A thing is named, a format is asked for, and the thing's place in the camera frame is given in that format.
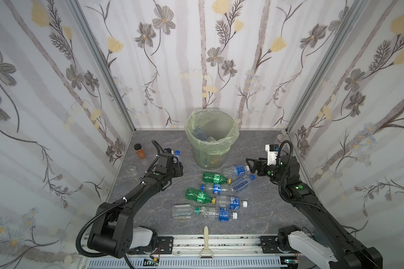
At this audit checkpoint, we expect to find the clear bottle green cap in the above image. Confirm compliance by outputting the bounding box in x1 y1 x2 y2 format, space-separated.
172 204 202 219

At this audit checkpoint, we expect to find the green bottle yellow cap lower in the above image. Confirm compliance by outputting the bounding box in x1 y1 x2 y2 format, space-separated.
185 188 217 204

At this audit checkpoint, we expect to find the clear bottle light blue label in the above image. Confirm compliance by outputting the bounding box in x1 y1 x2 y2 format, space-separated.
230 174 255 193

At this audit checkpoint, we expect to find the green bottle yellow cap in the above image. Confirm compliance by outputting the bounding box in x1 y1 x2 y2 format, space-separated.
202 171 232 184
185 188 217 204

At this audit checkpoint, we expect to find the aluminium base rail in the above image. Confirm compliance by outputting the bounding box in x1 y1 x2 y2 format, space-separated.
77 233 324 269

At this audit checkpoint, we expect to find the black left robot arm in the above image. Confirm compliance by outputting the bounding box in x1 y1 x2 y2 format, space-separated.
75 140 183 258

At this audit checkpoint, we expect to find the pepsi bottle blue cap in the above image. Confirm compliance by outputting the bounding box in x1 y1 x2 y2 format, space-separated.
200 183 232 195

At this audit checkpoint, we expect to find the cream handled peeler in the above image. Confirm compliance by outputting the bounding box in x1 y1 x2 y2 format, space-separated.
199 226 214 259

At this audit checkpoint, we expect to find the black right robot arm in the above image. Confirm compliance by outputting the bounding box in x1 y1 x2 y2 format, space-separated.
246 140 383 269

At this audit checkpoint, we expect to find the white perforated cable duct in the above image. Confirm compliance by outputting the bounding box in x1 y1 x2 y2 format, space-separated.
87 257 287 269

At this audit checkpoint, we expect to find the mesh bin with green liner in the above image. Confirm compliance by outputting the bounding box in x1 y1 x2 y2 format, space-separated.
185 109 239 170

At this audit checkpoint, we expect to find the brown spice jar black lid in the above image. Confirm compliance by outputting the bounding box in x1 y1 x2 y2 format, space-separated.
134 143 146 159

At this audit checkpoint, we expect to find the clear bottle blue label white cap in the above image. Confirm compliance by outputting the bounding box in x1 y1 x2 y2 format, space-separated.
222 164 250 179

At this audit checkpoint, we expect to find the clear bottle blue label bottom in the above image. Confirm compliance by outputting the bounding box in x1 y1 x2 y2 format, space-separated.
194 206 238 222

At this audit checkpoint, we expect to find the green bottle yellow cap upper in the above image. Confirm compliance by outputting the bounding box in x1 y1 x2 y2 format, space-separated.
202 171 232 184

